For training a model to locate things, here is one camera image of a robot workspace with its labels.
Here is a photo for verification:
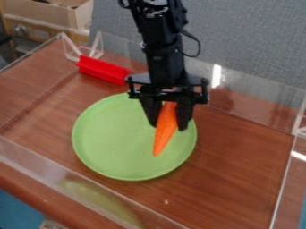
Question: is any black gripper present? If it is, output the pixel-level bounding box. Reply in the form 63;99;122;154
126;48;210;131

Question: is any orange toy carrot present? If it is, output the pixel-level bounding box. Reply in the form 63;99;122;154
153;102;177;157

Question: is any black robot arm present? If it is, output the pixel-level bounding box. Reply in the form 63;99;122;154
118;0;210;131

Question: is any green round plate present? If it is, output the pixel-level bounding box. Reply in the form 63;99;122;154
72;93;198;181

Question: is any red plastic block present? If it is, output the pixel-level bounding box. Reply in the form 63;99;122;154
76;55;131;86

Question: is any cardboard box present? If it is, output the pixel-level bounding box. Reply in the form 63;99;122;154
3;0;94;29

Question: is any black cable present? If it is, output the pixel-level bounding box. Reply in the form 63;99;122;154
175;28;202;59

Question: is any clear acrylic enclosure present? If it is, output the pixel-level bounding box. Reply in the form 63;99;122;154
0;39;306;229

